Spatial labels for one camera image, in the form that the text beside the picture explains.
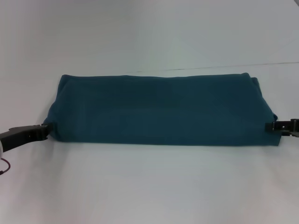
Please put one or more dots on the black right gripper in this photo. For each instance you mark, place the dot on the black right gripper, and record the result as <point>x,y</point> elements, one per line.
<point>292,128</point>

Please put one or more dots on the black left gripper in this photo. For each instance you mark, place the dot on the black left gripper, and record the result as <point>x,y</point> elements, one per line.
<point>21,136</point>

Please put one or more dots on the blue t-shirt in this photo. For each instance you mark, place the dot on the blue t-shirt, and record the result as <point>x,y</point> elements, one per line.
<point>163,109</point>

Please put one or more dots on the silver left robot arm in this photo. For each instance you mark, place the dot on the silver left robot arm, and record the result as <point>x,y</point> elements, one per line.
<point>1,150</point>

